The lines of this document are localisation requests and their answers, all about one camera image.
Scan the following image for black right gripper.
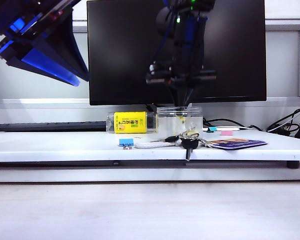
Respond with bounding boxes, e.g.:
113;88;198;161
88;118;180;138
145;62;218;109

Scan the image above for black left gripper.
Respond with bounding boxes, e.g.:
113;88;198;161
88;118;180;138
0;0;90;88

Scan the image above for round transparent plastic box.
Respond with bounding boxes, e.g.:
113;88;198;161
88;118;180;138
156;106;204;135

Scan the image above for black-headed key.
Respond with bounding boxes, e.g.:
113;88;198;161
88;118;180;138
149;135;179;144
180;138;199;162

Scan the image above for yellow-labelled drink bottle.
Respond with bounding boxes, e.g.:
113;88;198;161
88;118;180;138
105;111;158;135

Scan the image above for blue binder clip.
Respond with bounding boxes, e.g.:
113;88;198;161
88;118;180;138
118;138;135;151

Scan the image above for black computer monitor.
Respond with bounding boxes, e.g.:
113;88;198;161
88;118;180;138
86;0;267;106

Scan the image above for purple card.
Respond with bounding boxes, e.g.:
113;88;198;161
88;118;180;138
211;138;269;151

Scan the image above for black monitor cable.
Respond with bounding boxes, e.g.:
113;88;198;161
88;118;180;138
203;117;262;132

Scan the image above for silver key ring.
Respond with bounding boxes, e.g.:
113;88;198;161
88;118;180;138
178;131;216;149

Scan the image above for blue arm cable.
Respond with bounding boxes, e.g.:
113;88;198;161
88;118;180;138
151;14;176;66

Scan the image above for black cable bundle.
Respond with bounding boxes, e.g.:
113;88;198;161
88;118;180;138
266;107;300;137

